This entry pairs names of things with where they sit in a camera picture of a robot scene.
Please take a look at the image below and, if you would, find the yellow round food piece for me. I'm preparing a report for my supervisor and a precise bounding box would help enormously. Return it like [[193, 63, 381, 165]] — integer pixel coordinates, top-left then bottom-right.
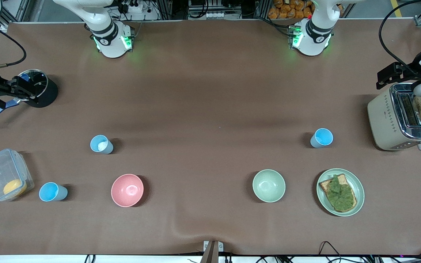
[[3, 179, 28, 198]]

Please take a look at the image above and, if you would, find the pink bowl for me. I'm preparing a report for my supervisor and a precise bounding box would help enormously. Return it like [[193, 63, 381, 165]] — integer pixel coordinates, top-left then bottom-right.
[[111, 174, 145, 208]]

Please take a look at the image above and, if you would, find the pale green plate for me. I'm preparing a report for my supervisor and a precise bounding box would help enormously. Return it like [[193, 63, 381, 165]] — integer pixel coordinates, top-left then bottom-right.
[[316, 168, 365, 217]]

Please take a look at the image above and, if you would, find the white power strip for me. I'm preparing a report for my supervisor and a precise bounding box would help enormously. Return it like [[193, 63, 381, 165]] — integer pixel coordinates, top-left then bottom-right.
[[124, 1, 144, 14]]

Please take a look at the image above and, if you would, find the glass pot lid blue knob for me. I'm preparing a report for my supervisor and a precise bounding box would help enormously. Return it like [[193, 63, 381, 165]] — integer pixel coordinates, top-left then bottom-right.
[[11, 69, 49, 102]]

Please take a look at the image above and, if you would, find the pale green bowl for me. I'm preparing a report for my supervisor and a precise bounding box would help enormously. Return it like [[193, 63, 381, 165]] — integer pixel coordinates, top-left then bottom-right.
[[252, 169, 287, 203]]

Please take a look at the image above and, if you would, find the beige chrome toaster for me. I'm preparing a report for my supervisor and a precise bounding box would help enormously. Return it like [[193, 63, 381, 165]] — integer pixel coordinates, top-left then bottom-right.
[[367, 83, 421, 152]]

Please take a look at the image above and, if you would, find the bag of orange buns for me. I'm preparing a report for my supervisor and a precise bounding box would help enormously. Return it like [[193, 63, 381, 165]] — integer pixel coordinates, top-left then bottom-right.
[[268, 0, 315, 20]]

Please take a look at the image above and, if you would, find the blue plastic cup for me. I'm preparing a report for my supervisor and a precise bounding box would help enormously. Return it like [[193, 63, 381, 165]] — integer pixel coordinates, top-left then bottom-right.
[[38, 182, 69, 202], [90, 134, 114, 155], [310, 127, 334, 149]]

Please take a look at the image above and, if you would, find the brown table cover mat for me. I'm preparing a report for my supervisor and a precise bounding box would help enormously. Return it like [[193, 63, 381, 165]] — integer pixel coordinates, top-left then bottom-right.
[[0, 19, 421, 256]]

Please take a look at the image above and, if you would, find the metal table clamp bracket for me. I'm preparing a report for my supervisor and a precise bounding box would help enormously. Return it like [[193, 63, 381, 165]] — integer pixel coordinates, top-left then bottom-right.
[[200, 240, 224, 263]]

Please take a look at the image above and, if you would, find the brown toast slice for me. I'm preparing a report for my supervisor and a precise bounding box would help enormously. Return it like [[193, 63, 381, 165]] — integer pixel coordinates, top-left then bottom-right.
[[319, 174, 357, 213]]

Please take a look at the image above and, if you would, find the black looped floor cable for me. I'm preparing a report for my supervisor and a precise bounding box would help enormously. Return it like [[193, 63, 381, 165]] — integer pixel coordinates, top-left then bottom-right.
[[318, 241, 343, 257]]

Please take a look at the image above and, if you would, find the black saucepan blue handle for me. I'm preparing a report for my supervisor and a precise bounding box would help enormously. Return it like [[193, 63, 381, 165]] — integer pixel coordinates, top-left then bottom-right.
[[0, 68, 58, 126]]

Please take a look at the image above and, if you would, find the green lettuce leaf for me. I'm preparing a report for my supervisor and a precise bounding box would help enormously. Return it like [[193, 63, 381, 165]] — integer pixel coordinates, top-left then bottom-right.
[[327, 175, 355, 212]]

